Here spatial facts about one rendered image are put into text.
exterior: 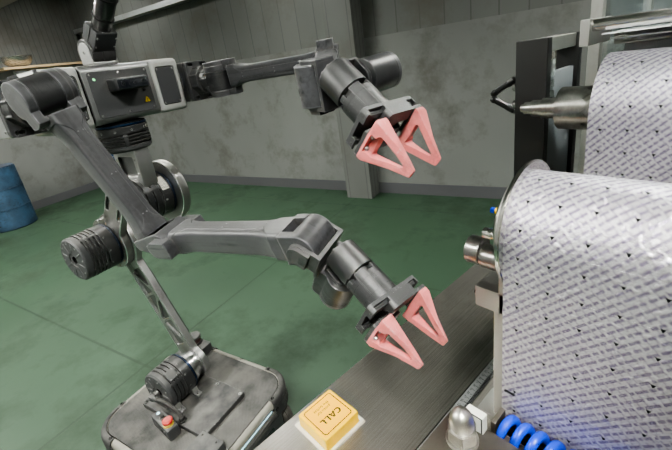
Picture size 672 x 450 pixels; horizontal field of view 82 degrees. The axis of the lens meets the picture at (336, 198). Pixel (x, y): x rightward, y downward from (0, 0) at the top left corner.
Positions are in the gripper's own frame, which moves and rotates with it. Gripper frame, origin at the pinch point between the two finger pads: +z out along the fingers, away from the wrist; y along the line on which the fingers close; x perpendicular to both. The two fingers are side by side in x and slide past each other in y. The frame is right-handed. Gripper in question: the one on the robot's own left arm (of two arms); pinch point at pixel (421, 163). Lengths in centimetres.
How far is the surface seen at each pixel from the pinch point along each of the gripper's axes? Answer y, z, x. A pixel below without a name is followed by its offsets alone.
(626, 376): 5.9, 29.5, 4.2
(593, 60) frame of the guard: -96, -9, -1
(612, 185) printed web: 0.8, 16.3, 14.1
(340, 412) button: 13.8, 18.3, -35.0
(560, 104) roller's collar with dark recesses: -22.2, 4.4, 8.9
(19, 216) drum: 45, -375, -466
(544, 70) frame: -27.2, -1.8, 9.6
